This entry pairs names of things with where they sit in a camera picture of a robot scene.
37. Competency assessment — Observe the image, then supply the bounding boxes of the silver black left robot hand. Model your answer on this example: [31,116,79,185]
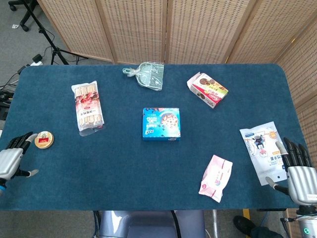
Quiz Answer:
[0,131,40,185]

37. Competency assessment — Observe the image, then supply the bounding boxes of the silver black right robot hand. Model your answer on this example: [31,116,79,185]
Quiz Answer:
[265,137,317,207]

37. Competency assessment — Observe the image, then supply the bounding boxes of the round yellow tin red label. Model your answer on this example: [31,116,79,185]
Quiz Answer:
[34,131,54,150]

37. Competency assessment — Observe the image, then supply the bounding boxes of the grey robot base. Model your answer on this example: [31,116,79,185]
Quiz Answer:
[98,210,206,238]

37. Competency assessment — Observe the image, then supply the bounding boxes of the white red cookie box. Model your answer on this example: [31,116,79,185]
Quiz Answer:
[186,72,229,109]

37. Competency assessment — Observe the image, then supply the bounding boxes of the blue snack box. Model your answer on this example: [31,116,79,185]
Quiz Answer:
[142,107,181,142]

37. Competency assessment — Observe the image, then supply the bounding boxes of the white printed pouch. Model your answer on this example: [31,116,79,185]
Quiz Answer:
[239,121,289,186]

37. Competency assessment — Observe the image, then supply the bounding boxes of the black shoe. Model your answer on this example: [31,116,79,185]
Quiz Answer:
[233,215,257,237]

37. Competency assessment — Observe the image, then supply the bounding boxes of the pink wet wipes pack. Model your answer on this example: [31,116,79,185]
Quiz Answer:
[198,154,233,203]

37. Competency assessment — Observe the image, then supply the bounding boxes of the red-white snack stick packet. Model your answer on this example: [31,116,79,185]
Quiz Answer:
[71,80,106,137]

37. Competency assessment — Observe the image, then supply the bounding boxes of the silver table leg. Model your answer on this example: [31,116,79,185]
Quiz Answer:
[212,210,219,238]

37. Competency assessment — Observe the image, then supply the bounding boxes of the white power strip with adapter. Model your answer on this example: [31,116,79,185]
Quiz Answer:
[29,54,44,66]

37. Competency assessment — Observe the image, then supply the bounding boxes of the blue felt table mat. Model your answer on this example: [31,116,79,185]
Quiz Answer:
[0,63,308,211]

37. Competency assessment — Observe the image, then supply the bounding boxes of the black tripod stand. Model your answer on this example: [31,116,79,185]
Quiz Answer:
[21,0,89,65]

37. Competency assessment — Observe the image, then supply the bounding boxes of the black office chair base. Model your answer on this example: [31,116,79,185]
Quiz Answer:
[8,0,38,32]

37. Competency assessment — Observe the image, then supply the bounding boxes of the green dustpan in plastic wrap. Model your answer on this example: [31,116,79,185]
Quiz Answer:
[122,61,165,91]

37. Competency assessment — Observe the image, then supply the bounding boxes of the woven wooden folding screen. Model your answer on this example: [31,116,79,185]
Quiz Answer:
[37,0,317,238]

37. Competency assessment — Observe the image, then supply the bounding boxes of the black floor cables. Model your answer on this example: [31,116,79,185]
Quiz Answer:
[0,65,27,117]

